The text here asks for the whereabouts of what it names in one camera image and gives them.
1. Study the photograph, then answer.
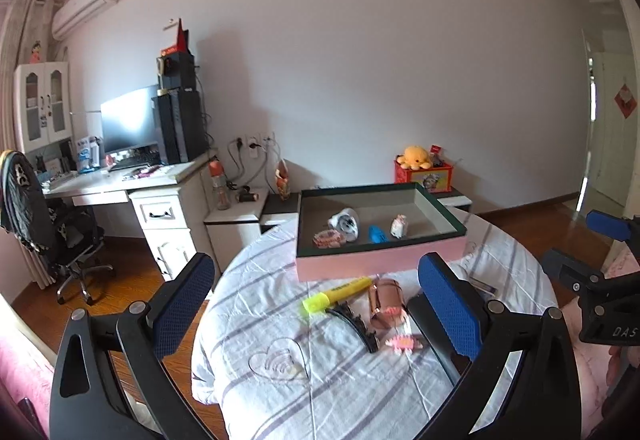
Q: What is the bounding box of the yellow octopus plush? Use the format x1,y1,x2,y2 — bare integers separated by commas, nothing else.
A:
396,146,435,171

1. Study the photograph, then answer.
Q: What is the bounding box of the bottle with orange cap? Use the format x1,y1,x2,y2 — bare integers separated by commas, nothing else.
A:
209,159,232,211

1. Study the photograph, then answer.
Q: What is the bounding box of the beige curtain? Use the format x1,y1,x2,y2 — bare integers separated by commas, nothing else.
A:
0,0,56,155

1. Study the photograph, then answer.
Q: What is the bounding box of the stack of black boxes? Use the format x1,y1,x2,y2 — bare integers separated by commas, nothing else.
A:
157,48,197,91

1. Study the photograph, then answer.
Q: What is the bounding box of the red printed box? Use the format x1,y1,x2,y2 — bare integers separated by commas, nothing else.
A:
394,160,455,193

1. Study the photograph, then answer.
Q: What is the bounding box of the white air conditioner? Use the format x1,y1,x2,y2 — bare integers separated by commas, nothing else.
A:
52,0,121,40

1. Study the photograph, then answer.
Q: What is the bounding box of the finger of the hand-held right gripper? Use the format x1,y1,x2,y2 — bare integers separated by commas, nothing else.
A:
586,210,640,243
541,247,607,293

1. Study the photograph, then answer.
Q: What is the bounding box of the small brown case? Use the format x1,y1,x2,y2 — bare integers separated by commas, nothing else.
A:
367,277,411,333

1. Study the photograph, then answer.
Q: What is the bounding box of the grey white figurine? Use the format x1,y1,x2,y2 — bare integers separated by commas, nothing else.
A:
328,208,361,243

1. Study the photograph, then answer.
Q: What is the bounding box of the computer monitor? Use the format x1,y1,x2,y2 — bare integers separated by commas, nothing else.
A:
100,84,163,155

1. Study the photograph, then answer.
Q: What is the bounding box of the white wall socket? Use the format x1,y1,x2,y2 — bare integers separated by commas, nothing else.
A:
235,132,276,151

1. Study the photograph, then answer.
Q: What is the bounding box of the small pink toy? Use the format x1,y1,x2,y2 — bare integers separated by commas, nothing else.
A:
385,334,425,353

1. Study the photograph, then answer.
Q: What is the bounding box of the red door decoration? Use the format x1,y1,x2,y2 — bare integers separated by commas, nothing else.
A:
614,78,637,119

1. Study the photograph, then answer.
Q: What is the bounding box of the white door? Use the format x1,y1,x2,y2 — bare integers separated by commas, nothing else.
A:
590,52,640,208

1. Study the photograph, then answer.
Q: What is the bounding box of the small dark flat case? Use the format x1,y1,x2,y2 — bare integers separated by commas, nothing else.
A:
469,277,499,297

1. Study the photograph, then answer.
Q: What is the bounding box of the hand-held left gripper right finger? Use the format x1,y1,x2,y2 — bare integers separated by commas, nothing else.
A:
417,252,583,440

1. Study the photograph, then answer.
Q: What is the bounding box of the doll in clear bag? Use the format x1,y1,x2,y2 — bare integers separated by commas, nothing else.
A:
275,160,292,201

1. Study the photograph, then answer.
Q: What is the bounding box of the black hair clip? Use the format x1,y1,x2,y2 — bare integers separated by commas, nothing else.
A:
325,302,380,353

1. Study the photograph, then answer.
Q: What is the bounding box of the blue white carton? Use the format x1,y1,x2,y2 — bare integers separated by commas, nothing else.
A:
75,135,103,171

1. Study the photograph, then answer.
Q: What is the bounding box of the white low cabinet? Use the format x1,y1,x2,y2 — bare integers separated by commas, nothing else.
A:
204,190,301,265

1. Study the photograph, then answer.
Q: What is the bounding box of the striped white bed sheet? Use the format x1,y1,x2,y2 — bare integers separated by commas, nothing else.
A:
190,210,566,440

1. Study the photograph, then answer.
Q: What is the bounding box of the yellow highlighter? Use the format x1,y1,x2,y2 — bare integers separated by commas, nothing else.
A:
301,276,373,317

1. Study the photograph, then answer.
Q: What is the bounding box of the black office chair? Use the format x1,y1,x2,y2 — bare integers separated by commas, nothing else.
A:
0,150,116,305

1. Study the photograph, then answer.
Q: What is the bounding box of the white desk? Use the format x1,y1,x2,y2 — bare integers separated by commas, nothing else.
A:
42,150,218,281

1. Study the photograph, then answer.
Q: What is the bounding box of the black computer tower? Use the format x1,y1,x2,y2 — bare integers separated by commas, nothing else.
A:
152,90,208,165

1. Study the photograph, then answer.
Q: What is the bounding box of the pink printed quilt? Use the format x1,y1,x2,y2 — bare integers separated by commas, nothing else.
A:
560,300,631,440

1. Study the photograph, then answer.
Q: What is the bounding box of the person's right hand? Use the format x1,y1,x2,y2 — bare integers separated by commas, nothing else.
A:
606,347,626,387

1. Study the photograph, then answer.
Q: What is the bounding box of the white glass-door cabinet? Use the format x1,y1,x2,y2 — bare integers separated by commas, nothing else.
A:
12,61,73,153

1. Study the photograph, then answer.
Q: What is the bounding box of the black keyboard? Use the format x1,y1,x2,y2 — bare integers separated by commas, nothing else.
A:
115,152,161,169

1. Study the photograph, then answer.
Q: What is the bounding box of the pink cloth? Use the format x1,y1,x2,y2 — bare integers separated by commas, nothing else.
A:
0,295,57,440

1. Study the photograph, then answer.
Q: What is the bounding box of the pink round trinket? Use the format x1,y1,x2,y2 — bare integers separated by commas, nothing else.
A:
313,230,343,249

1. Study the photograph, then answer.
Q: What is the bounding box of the pink shallow box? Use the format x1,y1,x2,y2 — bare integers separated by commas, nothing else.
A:
295,183,468,283

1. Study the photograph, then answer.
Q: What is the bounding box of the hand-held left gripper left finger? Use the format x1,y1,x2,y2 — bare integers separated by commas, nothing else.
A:
50,252,217,440

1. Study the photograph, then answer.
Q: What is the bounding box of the black-topped side table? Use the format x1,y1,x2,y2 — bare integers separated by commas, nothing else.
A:
425,187,473,213

